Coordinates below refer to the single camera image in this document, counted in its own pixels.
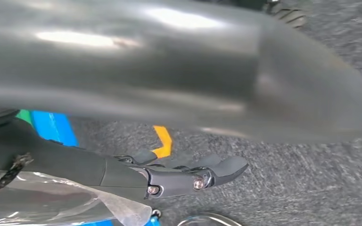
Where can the blue metal shelf rack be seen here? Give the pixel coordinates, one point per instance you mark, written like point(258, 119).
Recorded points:
point(54, 128)

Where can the yellow floor tape rectangle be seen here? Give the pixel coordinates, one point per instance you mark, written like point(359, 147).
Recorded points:
point(163, 140)

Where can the round chrome base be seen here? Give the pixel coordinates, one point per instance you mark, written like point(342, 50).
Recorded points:
point(209, 220)

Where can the clear plastic cover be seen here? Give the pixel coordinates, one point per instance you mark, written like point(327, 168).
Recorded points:
point(59, 202)

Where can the green plastic crate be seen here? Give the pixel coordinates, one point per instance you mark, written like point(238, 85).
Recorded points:
point(25, 116)

